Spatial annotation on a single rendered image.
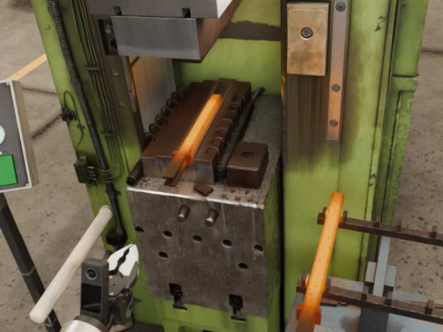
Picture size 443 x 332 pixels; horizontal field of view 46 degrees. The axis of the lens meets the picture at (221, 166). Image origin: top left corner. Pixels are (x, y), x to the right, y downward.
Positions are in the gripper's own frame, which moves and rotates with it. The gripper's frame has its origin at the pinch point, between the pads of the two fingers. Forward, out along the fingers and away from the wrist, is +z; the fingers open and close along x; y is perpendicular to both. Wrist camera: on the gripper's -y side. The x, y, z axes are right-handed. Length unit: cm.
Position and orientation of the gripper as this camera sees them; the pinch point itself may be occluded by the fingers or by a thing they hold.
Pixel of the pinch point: (130, 247)
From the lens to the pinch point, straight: 112.0
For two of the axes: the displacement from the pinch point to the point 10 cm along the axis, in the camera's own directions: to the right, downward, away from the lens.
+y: 0.8, 8.0, 6.0
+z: 2.8, -5.9, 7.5
